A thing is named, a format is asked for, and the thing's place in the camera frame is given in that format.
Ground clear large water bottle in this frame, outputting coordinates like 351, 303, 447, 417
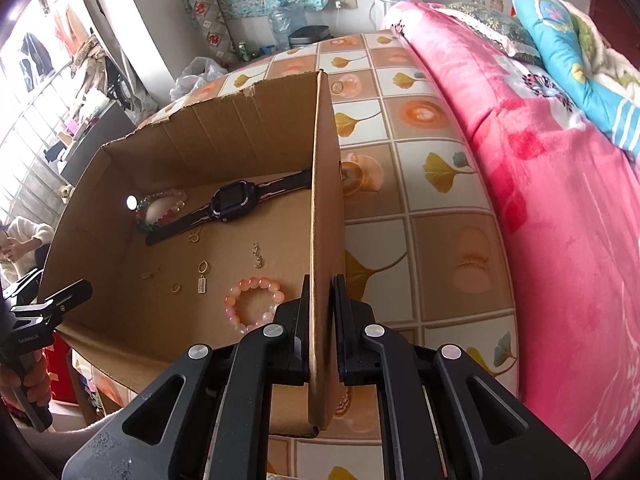
267, 5, 308, 51

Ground green sequin pillow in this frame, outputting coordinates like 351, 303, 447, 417
445, 1, 543, 66

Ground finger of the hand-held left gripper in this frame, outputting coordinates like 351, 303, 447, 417
9, 280, 94, 331

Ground grey rice cooker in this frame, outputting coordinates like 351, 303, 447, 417
288, 25, 332, 51

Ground white plastic bag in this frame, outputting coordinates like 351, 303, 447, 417
170, 57, 228, 103

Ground pink floral blanket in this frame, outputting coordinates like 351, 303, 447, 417
380, 1, 640, 478

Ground pink bead bracelet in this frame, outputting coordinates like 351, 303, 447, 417
223, 277, 285, 337

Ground blue patterned quilt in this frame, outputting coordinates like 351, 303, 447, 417
510, 0, 640, 158

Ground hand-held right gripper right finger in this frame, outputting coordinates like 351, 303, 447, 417
331, 274, 591, 480

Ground multicoloured bead bracelet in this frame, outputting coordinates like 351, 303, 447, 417
134, 187, 188, 233

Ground dark purple smartwatch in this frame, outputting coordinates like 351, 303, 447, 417
145, 169, 313, 247

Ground grey cabinet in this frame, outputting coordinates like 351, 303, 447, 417
60, 100, 138, 188

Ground brown cardboard box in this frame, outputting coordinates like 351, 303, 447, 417
37, 70, 348, 438

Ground grey patterned bag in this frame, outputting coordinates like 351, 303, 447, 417
181, 0, 240, 65

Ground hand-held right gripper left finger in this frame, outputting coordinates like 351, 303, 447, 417
62, 274, 313, 480

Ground person's left hand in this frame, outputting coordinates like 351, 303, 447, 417
0, 350, 53, 411

